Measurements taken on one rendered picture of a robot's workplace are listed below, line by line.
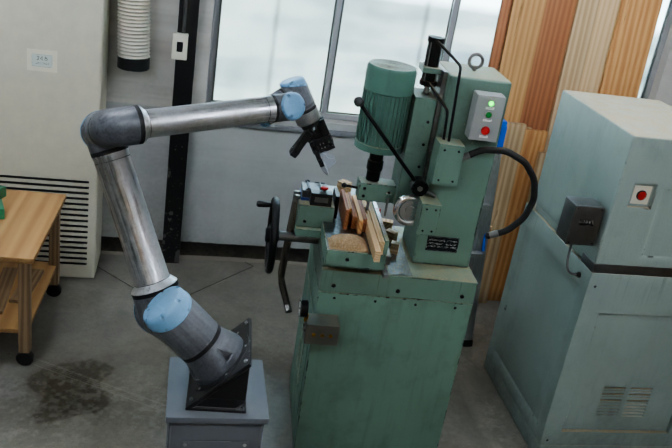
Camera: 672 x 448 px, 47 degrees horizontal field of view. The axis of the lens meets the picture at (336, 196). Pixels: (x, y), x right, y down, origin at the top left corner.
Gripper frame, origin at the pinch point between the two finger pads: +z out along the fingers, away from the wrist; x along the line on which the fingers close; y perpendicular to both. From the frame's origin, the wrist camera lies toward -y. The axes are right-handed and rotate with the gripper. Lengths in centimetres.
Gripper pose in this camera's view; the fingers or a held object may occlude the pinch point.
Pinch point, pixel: (325, 172)
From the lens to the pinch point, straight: 284.0
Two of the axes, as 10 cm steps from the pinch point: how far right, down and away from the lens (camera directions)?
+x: -0.9, -3.9, 9.2
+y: 9.3, -3.7, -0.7
